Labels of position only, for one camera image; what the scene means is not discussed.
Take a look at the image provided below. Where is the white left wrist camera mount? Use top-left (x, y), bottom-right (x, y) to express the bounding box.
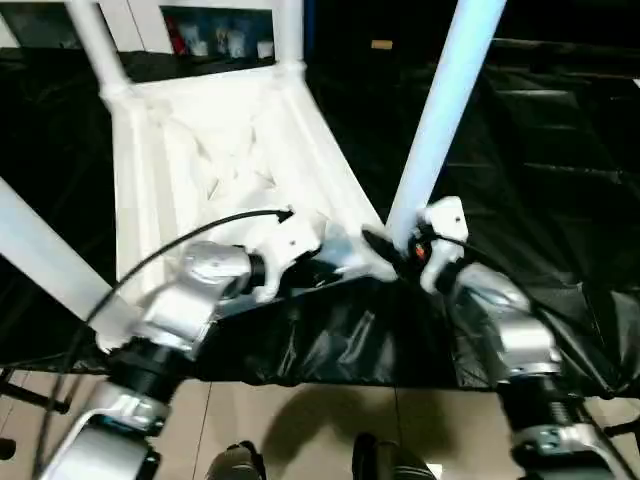
top-left (249, 214), bottom-right (322, 302)

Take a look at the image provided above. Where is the white cabinet with glass doors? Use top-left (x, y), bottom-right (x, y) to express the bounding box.
top-left (0, 0), bottom-right (312, 63)

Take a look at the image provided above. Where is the white plastic table top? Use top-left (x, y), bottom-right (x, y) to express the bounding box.
top-left (94, 60), bottom-right (402, 352)

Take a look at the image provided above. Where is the black work mat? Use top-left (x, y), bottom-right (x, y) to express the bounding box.
top-left (0, 45), bottom-right (640, 401)

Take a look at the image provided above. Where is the black furniture with yellow label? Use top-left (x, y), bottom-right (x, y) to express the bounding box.
top-left (310, 0), bottom-right (640, 76)

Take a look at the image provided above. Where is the black left robot foot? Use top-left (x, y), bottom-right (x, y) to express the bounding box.
top-left (204, 439), bottom-right (270, 480)

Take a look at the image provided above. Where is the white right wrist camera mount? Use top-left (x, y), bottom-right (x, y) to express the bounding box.
top-left (414, 196), bottom-right (472, 294)

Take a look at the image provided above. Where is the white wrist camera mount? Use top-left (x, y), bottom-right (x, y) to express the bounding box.
top-left (414, 196), bottom-right (472, 294)
top-left (249, 214), bottom-right (322, 302)

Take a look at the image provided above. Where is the black metal stand leg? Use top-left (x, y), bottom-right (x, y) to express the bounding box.
top-left (598, 417), bottom-right (640, 442)
top-left (0, 364), bottom-right (73, 462)

